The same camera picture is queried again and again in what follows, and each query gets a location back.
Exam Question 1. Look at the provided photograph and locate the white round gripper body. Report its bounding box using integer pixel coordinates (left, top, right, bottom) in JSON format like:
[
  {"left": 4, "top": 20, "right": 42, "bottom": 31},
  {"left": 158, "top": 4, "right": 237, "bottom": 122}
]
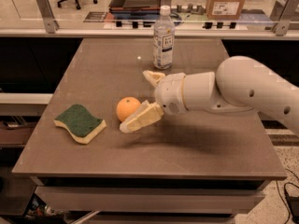
[{"left": 154, "top": 73, "right": 187, "bottom": 115}]

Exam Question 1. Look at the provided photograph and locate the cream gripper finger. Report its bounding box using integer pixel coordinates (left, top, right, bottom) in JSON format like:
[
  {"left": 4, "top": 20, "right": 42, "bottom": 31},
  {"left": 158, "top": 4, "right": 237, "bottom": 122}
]
[
  {"left": 143, "top": 70, "right": 165, "bottom": 87},
  {"left": 120, "top": 100, "right": 164, "bottom": 133}
]

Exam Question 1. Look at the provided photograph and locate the orange fruit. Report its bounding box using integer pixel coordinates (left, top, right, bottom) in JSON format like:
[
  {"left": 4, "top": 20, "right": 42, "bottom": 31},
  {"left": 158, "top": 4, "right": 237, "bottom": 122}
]
[{"left": 116, "top": 97, "right": 141, "bottom": 121}]

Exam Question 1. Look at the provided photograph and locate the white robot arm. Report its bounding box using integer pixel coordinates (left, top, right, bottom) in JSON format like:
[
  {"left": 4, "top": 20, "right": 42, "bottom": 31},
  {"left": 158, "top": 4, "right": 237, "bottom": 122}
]
[{"left": 120, "top": 56, "right": 299, "bottom": 135}]

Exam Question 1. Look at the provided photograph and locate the green and yellow sponge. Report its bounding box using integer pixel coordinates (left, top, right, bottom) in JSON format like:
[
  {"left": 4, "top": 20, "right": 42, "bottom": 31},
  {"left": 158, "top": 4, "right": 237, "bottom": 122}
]
[{"left": 54, "top": 104, "right": 107, "bottom": 145}]

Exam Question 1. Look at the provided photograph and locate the clear plastic water bottle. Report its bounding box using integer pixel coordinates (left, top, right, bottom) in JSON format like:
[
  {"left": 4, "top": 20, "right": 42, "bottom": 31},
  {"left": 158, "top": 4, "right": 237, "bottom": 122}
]
[{"left": 153, "top": 6, "right": 175, "bottom": 69}]

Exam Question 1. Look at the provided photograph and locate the cardboard box with label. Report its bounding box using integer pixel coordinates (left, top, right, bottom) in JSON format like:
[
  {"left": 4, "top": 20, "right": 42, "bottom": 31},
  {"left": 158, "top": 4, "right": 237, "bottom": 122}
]
[{"left": 206, "top": 0, "right": 245, "bottom": 20}]

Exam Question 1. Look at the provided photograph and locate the grey metal bracket left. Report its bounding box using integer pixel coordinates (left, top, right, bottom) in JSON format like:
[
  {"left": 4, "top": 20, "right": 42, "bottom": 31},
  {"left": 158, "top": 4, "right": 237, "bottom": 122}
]
[{"left": 36, "top": 0, "right": 59, "bottom": 34}]

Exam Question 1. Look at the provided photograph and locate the grey metal bracket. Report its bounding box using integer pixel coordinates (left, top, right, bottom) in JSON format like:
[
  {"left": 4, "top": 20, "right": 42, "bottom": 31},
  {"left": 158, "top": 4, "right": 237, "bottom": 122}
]
[
  {"left": 270, "top": 0, "right": 299, "bottom": 36},
  {"left": 36, "top": 0, "right": 59, "bottom": 34}
]

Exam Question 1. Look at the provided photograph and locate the grey metal bracket right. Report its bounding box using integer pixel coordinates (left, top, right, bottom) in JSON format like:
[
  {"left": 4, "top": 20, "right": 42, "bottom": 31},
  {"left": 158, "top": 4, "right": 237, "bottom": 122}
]
[{"left": 270, "top": 0, "right": 299, "bottom": 36}]

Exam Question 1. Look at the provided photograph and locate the black power adapter with cable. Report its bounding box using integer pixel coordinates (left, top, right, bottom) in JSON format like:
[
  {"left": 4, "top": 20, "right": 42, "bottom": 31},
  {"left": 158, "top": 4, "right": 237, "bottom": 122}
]
[{"left": 275, "top": 168, "right": 299, "bottom": 224}]

